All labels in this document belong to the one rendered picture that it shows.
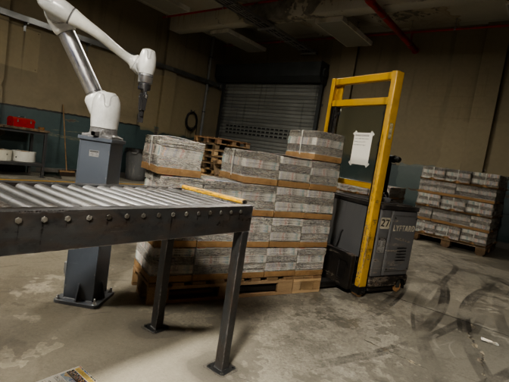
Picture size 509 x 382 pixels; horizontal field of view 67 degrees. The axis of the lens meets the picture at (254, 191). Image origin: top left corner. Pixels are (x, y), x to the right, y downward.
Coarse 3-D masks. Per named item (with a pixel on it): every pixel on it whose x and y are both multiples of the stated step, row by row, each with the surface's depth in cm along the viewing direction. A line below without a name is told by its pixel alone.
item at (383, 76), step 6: (390, 72) 308; (342, 78) 353; (348, 78) 346; (354, 78) 340; (360, 78) 335; (366, 78) 329; (372, 78) 323; (378, 78) 318; (384, 78) 312; (390, 78) 307; (336, 84) 359; (342, 84) 354; (348, 84) 350; (354, 84) 346
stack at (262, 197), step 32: (192, 192) 247; (224, 192) 260; (256, 192) 273; (288, 192) 288; (256, 224) 276; (288, 224) 292; (192, 256) 255; (224, 256) 268; (256, 256) 281; (288, 256) 297; (192, 288) 278; (224, 288) 271; (288, 288) 302
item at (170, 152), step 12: (156, 144) 242; (168, 144) 234; (180, 144) 238; (192, 144) 242; (204, 144) 246; (156, 156) 237; (168, 156) 236; (180, 156) 240; (192, 156) 244; (180, 168) 241; (192, 168) 245
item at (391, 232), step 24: (336, 192) 377; (336, 216) 365; (360, 216) 341; (384, 216) 324; (408, 216) 343; (360, 240) 338; (384, 240) 329; (408, 240) 347; (384, 264) 336; (408, 264) 352; (384, 288) 340
